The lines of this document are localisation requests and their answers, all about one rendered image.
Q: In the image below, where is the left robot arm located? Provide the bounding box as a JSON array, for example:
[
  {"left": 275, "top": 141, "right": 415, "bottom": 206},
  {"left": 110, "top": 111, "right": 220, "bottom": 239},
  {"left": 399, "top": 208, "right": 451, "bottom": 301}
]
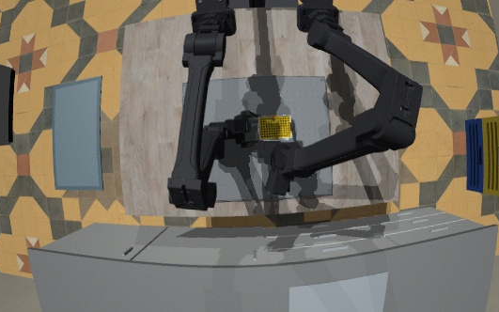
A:
[{"left": 265, "top": 7, "right": 423, "bottom": 196}]

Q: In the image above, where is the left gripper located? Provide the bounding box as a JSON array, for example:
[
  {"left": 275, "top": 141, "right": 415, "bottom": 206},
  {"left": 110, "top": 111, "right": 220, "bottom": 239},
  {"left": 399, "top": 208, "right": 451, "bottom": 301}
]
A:
[{"left": 257, "top": 141, "right": 304, "bottom": 164}]

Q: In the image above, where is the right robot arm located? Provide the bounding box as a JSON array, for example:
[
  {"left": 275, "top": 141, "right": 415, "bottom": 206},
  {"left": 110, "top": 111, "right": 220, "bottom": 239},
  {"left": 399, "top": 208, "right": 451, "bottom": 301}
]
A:
[{"left": 167, "top": 10, "right": 251, "bottom": 211}]

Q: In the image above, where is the yellow perforated plate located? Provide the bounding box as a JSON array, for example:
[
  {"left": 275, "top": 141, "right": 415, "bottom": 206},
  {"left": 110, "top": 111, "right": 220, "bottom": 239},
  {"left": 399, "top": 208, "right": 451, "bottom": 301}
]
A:
[{"left": 259, "top": 117, "right": 291, "bottom": 139}]

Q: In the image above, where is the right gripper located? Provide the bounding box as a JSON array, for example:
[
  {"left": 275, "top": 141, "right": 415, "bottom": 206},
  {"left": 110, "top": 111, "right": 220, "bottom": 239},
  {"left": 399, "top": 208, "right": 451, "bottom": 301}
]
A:
[{"left": 234, "top": 110, "right": 262, "bottom": 148}]

